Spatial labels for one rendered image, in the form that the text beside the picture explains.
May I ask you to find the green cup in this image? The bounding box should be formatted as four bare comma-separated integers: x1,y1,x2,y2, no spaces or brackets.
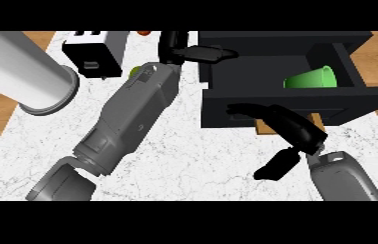
282,65,340,89

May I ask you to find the black and white appliance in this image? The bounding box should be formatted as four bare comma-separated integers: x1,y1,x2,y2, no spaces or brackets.
61,31,130,80

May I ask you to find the small green object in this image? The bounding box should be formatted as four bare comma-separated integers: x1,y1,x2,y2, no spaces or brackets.
129,65,145,80

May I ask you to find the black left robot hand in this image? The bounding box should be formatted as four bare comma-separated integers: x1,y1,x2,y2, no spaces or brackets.
158,31,241,66

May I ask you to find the white cylindrical container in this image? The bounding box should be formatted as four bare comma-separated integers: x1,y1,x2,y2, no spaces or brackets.
0,31,81,117

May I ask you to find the dark grey open drawer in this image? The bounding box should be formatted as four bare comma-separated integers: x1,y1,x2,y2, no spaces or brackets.
198,31,378,130

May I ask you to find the wooden cabinet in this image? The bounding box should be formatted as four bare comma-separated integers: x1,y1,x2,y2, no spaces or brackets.
253,37,378,136

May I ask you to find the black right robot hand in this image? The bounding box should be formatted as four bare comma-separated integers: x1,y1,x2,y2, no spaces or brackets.
225,102,329,182

